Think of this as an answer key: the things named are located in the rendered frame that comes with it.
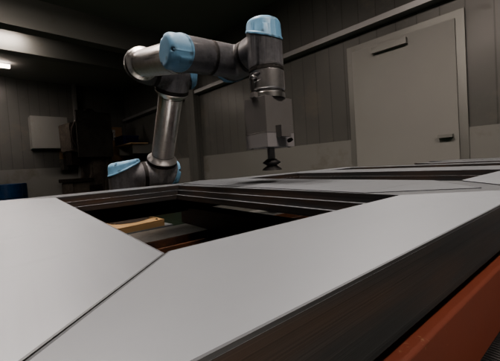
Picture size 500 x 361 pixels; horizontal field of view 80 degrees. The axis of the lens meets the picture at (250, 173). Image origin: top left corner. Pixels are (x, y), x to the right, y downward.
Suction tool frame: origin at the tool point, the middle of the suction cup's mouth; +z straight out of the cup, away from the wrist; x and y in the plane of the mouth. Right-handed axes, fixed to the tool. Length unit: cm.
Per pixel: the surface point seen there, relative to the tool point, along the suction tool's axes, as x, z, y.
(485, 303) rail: -39.7, 8.7, -22.4
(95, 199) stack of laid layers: 25.8, 3.9, -28.5
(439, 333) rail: -39.1, 7.6, -30.2
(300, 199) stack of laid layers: -17.4, 4.0, -13.2
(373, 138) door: 105, -21, 281
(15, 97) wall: 819, -189, 30
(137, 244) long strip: -26.5, 2.7, -40.2
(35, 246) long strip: -20.8, 2.7, -44.4
